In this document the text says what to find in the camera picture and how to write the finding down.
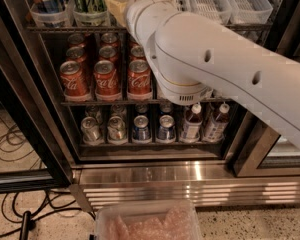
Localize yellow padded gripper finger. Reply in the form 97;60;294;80
104;0;129;27

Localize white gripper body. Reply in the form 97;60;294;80
123;0;181;48

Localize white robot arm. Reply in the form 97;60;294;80
105;0;300;149

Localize green can left bin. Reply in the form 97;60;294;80
73;0;108;27

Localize rear middle cola can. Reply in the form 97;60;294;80
101;33;120;48

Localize rear left cola can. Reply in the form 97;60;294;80
67;33;88;48

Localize front right cola can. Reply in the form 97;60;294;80
127;60;151;95

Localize blue can tray bin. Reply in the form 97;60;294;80
30;0;73;28

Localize front middle cola can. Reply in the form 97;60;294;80
94;60;120;96

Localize front left cola can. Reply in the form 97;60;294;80
60;61;89;97

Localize stainless steel drinks fridge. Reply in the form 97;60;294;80
0;0;300;211

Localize blue can front left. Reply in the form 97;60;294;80
133;115;151;143

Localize blue can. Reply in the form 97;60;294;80
157;115;176;143
133;115;151;143

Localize silver can front right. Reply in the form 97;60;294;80
107;116;127;145

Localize silver can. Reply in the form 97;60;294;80
107;116;127;145
81;117;102;144

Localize blue can front right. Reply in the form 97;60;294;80
157;115;176;143

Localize silver can front left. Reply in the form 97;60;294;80
81;117;102;144

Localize empty white tray middle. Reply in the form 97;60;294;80
189;0;232;25

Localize empty white tray right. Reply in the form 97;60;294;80
228;0;273;24

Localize left tea bottle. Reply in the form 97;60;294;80
180;103;203;143

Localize tea bottle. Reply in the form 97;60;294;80
203;103;230;143
180;103;203;143

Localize right tea bottle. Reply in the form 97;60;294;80
203;103;230;143

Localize clear plastic bin with wrap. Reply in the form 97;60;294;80
95;200;202;240

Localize black pole stand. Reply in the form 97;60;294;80
19;211;31;240

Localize top wire shelf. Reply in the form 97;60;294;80
27;23;272;33

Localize wire shelf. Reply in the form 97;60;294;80
61;98;234;107
27;23;272;33

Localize middle wire shelf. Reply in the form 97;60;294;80
61;98;234;107

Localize black floor cables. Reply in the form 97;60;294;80
0;188;96;240

